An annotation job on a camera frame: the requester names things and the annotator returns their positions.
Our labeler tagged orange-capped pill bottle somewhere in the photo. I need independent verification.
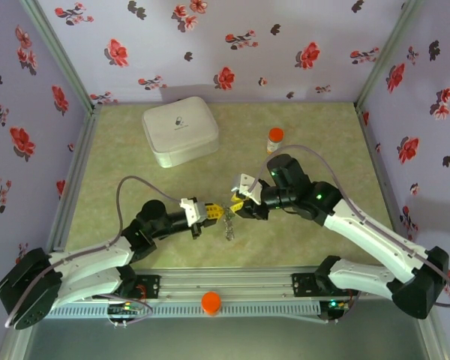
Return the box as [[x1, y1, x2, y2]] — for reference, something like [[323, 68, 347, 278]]
[[265, 127, 286, 155]]

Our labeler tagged orange round button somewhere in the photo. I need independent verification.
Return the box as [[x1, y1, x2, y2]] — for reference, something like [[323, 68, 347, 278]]
[[201, 291, 222, 317]]

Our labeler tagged white square pill case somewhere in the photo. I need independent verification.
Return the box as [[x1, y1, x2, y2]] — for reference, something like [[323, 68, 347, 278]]
[[141, 96, 221, 169]]

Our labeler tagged small circuit board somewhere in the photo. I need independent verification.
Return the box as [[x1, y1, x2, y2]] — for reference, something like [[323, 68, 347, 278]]
[[107, 299, 143, 320], [320, 298, 352, 323]]

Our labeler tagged grey left arm cable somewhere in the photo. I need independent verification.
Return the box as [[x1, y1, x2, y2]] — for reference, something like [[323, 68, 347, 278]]
[[3, 175, 185, 329]]

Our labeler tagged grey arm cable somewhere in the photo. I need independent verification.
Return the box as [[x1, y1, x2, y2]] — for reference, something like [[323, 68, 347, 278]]
[[3, 175, 185, 329], [250, 144, 450, 309]]

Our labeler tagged grey right arm cable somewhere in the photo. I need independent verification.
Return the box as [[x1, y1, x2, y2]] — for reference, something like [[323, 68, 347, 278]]
[[250, 144, 450, 309]]

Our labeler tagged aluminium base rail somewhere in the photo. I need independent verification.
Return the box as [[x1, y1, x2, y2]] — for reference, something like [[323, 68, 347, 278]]
[[134, 266, 361, 301]]

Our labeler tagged aluminium side rail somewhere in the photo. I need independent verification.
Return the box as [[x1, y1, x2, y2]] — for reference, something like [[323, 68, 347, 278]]
[[0, 104, 102, 360], [354, 104, 450, 360]]

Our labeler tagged slotted grey cable duct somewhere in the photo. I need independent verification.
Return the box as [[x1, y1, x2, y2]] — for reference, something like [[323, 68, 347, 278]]
[[48, 301, 322, 320]]

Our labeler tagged aluminium frame post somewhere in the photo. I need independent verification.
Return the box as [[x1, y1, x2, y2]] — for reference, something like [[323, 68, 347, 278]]
[[20, 0, 102, 113], [354, 0, 425, 113]]

